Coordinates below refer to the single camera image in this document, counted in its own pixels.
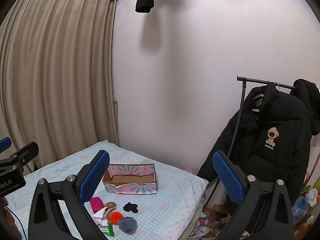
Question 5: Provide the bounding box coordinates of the brown cookie plush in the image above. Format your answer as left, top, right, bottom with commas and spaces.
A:
103, 202, 117, 218

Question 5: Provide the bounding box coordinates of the grey sock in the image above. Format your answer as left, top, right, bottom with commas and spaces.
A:
118, 217, 138, 235

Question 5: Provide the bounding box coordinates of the black jacket with dog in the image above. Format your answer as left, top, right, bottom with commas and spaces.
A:
197, 83, 311, 204

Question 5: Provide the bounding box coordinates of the black scrunchie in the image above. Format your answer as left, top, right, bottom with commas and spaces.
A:
123, 202, 138, 213

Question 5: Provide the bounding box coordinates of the black hooded garment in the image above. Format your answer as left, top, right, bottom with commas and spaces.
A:
290, 79, 320, 136

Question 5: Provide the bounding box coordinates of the orange fuzzy strawberry plush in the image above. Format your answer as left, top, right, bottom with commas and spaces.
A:
108, 211, 123, 225

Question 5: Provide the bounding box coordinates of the beige curtain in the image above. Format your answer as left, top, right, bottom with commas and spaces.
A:
1, 0, 119, 173

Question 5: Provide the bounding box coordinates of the pink patterned cardboard box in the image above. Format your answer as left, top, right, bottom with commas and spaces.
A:
103, 164, 157, 195

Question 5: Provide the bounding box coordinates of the magenta pouch case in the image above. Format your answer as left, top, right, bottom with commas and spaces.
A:
89, 197, 104, 213

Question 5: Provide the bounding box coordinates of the black clothes rack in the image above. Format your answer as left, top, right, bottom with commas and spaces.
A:
203, 76, 295, 210

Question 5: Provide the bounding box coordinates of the clear plastic bottle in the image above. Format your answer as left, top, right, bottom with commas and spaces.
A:
291, 196, 309, 225

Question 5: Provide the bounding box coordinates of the white waffle cloth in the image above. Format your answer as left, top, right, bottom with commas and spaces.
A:
92, 207, 108, 226

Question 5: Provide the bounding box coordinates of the green wet wipes pack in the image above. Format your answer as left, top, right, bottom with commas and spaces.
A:
98, 224, 114, 237

